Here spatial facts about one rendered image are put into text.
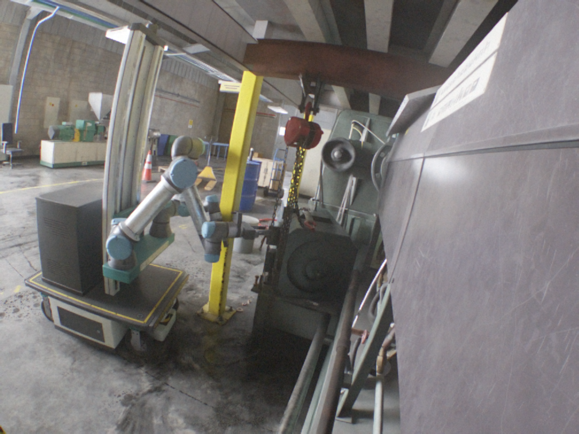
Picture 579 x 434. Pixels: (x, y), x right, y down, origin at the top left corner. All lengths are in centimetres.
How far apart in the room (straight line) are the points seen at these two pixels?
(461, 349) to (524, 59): 25
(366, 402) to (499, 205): 81
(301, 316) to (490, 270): 189
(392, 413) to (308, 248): 104
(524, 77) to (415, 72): 131
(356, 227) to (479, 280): 230
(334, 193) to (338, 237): 90
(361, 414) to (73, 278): 152
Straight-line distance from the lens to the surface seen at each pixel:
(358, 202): 251
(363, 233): 252
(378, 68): 155
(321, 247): 166
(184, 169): 119
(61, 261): 178
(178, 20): 125
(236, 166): 179
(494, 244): 23
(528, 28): 33
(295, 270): 169
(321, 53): 160
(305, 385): 110
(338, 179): 250
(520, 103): 26
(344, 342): 90
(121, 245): 127
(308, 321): 207
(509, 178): 23
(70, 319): 184
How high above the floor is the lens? 126
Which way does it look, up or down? 13 degrees down
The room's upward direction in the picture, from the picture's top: 11 degrees clockwise
